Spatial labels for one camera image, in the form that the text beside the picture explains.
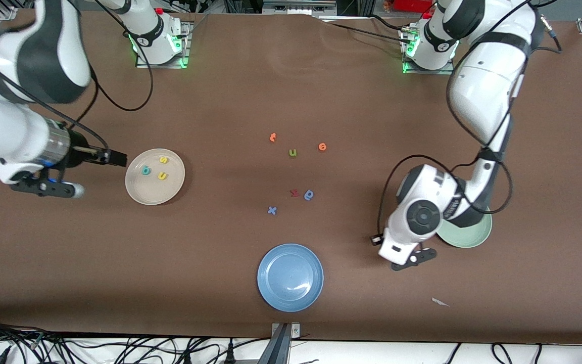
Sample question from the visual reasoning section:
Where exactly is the beige round plate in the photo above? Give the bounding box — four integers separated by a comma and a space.
125, 148, 186, 206

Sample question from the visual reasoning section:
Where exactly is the blue round plate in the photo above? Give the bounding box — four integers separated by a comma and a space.
257, 244, 324, 312

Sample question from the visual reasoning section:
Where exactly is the green round plate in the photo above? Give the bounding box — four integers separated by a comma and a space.
438, 211, 493, 249

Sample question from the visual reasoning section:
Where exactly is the dark equipment rack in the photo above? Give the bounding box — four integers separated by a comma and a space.
223, 0, 372, 16

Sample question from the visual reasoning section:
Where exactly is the red box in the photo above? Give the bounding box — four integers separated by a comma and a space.
395, 0, 433, 13

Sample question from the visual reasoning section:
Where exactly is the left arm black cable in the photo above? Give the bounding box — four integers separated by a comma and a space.
377, 0, 564, 238

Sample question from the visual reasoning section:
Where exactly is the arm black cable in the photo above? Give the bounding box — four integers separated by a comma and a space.
0, 30, 154, 152
377, 0, 564, 238

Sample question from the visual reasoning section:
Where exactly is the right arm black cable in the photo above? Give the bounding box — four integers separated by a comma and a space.
0, 30, 154, 152

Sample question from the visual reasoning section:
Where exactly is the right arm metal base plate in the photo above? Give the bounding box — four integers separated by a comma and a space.
135, 20, 191, 69

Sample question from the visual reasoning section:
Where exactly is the looped black floor cable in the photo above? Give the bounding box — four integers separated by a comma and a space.
492, 343, 513, 364

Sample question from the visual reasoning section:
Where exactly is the aluminium frame rail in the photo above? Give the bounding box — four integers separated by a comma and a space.
0, 0, 36, 23

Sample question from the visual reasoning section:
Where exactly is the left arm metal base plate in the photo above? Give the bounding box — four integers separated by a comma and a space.
401, 28, 456, 75

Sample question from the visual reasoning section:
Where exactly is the black floor cable bundle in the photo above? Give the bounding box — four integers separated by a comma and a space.
0, 316, 135, 364

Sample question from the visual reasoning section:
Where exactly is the thin black cable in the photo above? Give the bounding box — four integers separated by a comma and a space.
321, 14, 408, 46

